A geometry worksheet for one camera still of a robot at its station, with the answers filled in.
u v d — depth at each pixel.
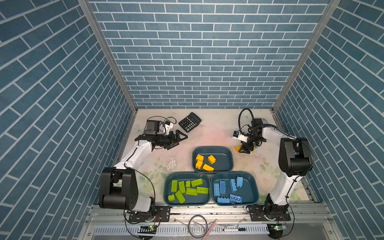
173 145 0.82
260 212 0.74
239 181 0.83
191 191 0.80
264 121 1.02
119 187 0.43
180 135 0.78
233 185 0.81
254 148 0.96
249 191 0.80
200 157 0.91
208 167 0.89
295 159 0.53
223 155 0.95
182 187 0.81
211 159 0.91
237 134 0.87
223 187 0.81
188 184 0.81
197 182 0.84
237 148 0.96
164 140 0.74
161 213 0.74
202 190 0.80
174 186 0.82
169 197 0.77
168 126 0.81
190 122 1.10
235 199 0.77
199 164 0.88
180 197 0.77
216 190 0.81
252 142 0.85
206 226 0.70
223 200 0.76
